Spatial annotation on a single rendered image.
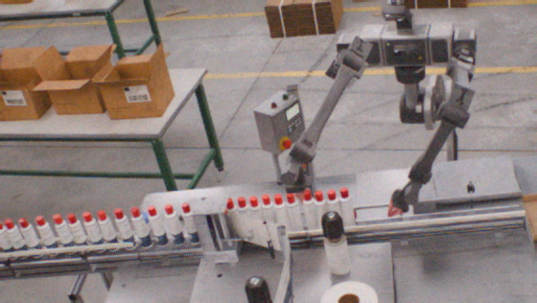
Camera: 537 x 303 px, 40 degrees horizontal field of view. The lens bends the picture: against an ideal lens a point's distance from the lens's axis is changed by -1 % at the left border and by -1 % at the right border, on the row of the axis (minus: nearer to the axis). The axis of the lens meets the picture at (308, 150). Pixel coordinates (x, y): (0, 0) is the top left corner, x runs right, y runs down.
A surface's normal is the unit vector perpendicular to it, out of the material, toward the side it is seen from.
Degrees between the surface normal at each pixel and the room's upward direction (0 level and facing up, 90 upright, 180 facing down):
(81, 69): 89
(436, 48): 90
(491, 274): 0
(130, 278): 0
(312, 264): 0
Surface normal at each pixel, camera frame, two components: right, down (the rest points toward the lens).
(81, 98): -0.22, 0.56
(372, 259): -0.16, -0.83
